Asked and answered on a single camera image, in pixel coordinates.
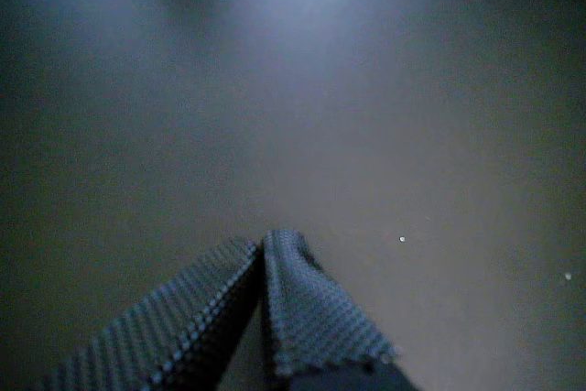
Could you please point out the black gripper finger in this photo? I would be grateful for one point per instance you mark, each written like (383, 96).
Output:
(316, 318)
(174, 327)

